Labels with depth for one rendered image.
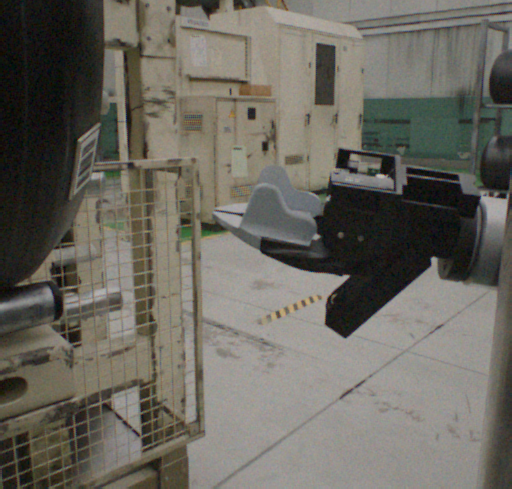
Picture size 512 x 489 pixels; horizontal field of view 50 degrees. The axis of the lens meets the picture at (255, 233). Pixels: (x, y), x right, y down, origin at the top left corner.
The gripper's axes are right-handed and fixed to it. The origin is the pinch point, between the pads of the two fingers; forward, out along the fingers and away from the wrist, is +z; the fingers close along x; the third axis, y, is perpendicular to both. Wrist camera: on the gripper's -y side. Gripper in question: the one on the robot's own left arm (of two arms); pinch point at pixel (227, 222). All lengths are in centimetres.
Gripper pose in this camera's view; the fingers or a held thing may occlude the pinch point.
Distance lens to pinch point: 48.7
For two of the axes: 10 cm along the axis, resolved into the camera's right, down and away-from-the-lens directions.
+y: 0.7, -8.3, -5.5
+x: -1.9, 5.3, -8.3
